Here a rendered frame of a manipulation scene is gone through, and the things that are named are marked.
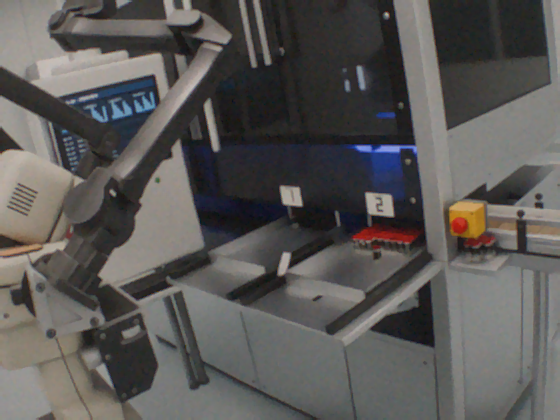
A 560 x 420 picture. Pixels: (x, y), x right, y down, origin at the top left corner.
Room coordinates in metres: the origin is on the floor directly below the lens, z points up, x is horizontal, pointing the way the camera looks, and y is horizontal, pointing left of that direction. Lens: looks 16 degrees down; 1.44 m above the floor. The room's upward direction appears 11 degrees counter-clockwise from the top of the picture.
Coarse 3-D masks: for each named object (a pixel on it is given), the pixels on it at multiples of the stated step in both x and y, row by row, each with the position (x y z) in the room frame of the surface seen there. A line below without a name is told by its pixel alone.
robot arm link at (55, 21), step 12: (84, 0) 1.19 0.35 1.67; (96, 0) 1.17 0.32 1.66; (108, 0) 1.19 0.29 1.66; (60, 12) 1.16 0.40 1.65; (72, 12) 1.18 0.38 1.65; (84, 12) 1.17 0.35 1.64; (96, 12) 1.16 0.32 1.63; (108, 12) 1.18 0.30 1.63; (48, 24) 1.14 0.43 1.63; (60, 24) 1.14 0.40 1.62
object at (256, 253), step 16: (272, 224) 1.67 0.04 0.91; (288, 224) 1.71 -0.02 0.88; (240, 240) 1.57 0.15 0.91; (256, 240) 1.61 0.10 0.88; (272, 240) 1.58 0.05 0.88; (288, 240) 1.56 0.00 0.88; (304, 240) 1.53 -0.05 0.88; (320, 240) 1.44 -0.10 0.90; (224, 256) 1.43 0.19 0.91; (240, 256) 1.50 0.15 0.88; (256, 256) 1.47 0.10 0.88; (272, 256) 1.44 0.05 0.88; (256, 272) 1.33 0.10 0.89
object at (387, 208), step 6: (366, 198) 1.34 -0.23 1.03; (372, 198) 1.32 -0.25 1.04; (384, 198) 1.29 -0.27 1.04; (390, 198) 1.28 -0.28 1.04; (372, 204) 1.32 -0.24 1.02; (384, 204) 1.29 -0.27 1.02; (390, 204) 1.28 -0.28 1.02; (372, 210) 1.33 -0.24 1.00; (384, 210) 1.30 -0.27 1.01; (390, 210) 1.28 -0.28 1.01; (390, 216) 1.28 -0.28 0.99
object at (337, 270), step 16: (352, 240) 1.41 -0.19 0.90; (320, 256) 1.32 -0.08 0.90; (336, 256) 1.35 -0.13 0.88; (352, 256) 1.32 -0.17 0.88; (368, 256) 1.30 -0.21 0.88; (384, 256) 1.28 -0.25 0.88; (416, 256) 1.18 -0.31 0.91; (288, 272) 1.23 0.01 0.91; (304, 272) 1.28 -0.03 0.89; (320, 272) 1.26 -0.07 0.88; (336, 272) 1.24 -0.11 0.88; (352, 272) 1.22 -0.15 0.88; (368, 272) 1.20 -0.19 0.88; (384, 272) 1.18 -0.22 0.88; (304, 288) 1.19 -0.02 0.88; (320, 288) 1.14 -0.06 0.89; (336, 288) 1.10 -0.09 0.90; (352, 288) 1.07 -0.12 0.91; (368, 288) 1.05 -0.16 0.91
